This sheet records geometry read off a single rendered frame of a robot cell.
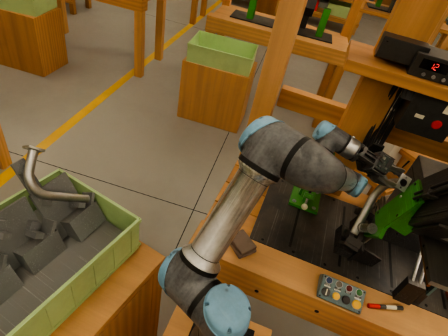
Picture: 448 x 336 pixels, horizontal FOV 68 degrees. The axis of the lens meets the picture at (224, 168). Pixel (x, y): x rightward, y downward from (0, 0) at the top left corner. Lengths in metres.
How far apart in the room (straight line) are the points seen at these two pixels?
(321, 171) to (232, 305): 0.37
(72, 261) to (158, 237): 1.17
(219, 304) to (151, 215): 1.74
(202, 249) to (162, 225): 1.62
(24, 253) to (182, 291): 0.58
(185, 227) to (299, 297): 1.36
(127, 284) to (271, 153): 0.75
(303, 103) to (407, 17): 0.51
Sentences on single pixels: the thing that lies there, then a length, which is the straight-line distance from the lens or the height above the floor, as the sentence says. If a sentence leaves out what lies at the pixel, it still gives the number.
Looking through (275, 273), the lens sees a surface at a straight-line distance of 1.25.
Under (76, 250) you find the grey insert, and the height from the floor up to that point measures 0.85.
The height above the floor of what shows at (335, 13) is 0.31.
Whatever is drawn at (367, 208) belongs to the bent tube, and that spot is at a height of 1.07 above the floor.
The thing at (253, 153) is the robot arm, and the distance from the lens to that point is 0.78.
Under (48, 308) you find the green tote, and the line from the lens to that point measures 1.13.
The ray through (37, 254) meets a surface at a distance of 1.27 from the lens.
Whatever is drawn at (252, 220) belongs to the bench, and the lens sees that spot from 1.40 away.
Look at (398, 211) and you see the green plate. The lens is 1.28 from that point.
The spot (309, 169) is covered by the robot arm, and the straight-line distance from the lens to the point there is 0.75.
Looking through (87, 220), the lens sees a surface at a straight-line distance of 1.33.
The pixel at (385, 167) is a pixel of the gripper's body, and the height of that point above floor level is 1.30.
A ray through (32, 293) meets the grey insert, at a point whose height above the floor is 0.85.
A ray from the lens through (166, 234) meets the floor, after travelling 2.41.
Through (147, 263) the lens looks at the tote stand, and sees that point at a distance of 1.33.
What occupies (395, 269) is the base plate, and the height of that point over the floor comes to 0.90.
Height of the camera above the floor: 1.90
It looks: 40 degrees down
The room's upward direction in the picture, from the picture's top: 13 degrees clockwise
